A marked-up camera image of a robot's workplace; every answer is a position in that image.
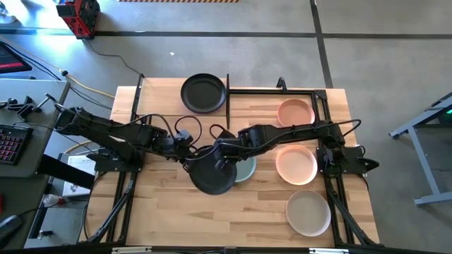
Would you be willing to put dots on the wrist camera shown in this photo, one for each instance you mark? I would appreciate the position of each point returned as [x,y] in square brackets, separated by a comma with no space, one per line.
[184,137]
[225,135]

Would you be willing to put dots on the black frame crossbar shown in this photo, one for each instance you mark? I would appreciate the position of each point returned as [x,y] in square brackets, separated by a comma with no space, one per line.
[226,251]

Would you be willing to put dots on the grey metal table frame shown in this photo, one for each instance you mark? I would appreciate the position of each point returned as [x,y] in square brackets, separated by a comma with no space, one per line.
[423,166]

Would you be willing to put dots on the black diagonal beam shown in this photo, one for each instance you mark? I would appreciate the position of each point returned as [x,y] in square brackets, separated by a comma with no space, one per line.
[67,173]

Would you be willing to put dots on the dark green plate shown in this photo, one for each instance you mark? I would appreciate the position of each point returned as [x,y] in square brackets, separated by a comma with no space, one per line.
[203,93]

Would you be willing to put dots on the beige plate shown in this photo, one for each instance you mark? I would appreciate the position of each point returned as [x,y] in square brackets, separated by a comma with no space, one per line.
[308,213]

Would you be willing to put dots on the black camera mount hook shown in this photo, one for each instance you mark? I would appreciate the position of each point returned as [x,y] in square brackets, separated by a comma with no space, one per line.
[280,82]

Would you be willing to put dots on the dark teal plate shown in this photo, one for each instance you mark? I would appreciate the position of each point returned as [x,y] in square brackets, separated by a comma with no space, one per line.
[212,181]

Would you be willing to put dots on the small metal bracket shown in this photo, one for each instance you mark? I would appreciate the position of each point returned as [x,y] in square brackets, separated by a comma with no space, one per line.
[45,233]

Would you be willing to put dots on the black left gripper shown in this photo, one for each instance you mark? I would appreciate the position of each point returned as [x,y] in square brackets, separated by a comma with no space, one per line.
[180,151]

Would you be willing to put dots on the person's white shoe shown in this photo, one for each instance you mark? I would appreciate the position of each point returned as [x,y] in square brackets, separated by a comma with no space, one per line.
[7,16]

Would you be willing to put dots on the black aluminium frame rails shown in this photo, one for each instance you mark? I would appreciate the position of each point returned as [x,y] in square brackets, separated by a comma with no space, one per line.
[114,211]
[268,91]

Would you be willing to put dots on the backlit keyboard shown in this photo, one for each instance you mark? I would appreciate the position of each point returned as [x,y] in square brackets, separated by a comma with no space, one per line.
[14,144]

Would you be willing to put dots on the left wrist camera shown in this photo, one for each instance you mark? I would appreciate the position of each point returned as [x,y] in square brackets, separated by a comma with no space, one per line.
[184,137]

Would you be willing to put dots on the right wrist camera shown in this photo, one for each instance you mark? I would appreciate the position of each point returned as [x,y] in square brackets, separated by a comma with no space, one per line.
[225,135]

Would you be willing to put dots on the silver bracket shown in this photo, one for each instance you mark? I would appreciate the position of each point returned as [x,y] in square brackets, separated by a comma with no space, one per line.
[328,251]
[130,250]

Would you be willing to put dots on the red and black tool case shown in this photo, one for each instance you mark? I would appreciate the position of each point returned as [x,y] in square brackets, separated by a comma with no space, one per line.
[79,16]

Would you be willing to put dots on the sage green plate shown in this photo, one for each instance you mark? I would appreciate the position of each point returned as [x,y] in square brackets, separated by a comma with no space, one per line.
[247,171]

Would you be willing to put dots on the black computer mouse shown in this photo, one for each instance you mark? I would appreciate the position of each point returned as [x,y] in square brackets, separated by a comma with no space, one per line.
[10,225]

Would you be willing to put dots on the white box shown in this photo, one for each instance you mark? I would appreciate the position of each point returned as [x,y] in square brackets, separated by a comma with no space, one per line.
[84,163]

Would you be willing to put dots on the black desk clamp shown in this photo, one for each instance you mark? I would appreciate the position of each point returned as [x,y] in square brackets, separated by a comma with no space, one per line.
[23,107]

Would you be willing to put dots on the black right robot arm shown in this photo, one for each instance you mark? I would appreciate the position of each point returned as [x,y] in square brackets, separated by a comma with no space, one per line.
[289,132]

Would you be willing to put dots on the computer monitor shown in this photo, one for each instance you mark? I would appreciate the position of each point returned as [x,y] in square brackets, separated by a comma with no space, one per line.
[10,60]

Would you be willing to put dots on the grey desk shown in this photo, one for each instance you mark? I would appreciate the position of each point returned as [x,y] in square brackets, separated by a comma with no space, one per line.
[35,88]

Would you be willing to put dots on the peach plate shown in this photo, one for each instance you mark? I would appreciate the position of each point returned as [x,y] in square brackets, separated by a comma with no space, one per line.
[296,166]

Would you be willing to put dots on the green lit device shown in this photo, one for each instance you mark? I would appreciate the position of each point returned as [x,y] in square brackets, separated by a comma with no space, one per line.
[449,116]

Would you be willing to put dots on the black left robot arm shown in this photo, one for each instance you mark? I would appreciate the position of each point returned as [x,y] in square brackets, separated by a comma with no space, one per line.
[106,130]

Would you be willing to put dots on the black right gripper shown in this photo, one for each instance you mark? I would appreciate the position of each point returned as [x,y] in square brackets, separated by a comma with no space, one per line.
[231,150]

